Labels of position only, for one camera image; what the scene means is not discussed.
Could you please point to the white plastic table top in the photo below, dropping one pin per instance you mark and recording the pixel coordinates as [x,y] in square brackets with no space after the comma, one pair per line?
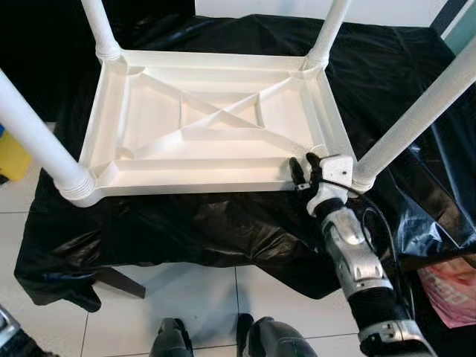
[186,175]

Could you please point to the black plastic sheet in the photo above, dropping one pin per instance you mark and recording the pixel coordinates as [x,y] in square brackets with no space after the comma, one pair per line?
[186,230]

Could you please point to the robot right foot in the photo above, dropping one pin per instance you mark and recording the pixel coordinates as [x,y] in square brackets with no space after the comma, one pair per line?
[279,343]

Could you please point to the black door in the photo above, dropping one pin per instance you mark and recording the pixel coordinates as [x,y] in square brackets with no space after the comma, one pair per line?
[44,30]

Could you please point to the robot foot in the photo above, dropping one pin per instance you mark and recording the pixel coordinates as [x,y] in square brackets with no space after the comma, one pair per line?
[279,343]
[171,342]

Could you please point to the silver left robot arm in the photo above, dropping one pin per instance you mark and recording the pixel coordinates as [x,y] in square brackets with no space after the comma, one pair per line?
[7,327]

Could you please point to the white plastic table leg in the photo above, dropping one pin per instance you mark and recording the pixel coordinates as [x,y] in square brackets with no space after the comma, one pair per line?
[37,134]
[331,26]
[100,26]
[416,119]

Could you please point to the yellow bag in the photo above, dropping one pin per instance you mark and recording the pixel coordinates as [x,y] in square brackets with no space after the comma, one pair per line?
[13,156]

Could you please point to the pink plastic bag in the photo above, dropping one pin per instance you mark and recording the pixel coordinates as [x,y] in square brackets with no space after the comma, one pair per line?
[450,290]

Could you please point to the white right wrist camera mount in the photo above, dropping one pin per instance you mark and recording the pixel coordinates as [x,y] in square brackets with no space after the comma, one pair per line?
[335,167]

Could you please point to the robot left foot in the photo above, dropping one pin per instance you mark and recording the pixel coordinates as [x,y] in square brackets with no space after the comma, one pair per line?
[171,342]

